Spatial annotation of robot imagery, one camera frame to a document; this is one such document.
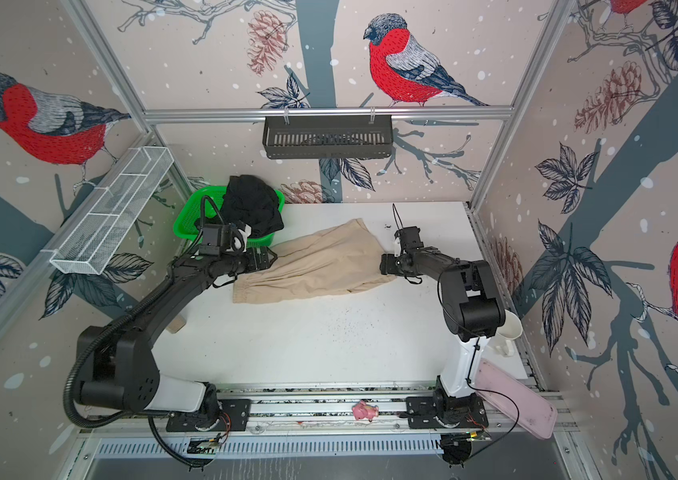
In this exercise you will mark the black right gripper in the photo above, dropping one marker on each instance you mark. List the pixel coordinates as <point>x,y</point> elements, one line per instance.
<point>389,263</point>

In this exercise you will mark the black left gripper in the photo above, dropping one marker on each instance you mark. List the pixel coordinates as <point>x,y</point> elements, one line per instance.
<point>256,265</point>

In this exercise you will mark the beige drawstring shorts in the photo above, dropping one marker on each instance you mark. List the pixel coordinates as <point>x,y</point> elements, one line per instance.
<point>336,261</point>

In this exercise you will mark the black shorts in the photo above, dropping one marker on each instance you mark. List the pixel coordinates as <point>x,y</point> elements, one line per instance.
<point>251,201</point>

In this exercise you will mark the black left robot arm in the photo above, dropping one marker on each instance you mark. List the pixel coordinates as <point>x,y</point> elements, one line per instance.
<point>115,374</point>

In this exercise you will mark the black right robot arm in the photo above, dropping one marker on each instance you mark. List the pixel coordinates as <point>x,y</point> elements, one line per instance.
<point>472,309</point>

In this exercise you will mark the green plastic perforated basket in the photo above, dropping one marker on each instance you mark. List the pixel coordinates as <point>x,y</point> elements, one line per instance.
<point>185,224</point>

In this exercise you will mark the small glass jar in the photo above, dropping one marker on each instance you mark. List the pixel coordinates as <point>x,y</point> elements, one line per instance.
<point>177,324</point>

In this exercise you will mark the white mug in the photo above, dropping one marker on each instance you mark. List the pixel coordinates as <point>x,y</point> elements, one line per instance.
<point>511,330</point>

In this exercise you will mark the black hanging slotted basket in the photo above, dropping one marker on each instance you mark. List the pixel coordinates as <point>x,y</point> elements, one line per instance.
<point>323,137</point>

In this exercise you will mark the pink toy figure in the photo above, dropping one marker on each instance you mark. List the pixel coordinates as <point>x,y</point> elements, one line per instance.
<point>363,411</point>

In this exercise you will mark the pink cloth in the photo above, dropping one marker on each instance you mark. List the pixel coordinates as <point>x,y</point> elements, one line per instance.
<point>534,413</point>

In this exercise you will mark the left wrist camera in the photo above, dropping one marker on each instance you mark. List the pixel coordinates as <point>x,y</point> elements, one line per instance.
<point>239,234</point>

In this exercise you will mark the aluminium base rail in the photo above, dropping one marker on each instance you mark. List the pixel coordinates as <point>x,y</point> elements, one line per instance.
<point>318,422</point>

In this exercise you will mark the white wire mesh shelf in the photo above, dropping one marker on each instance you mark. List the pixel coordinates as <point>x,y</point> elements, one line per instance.
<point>96,237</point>

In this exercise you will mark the horizontal aluminium rail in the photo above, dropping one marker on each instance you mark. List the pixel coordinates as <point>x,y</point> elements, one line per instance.
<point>187,116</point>

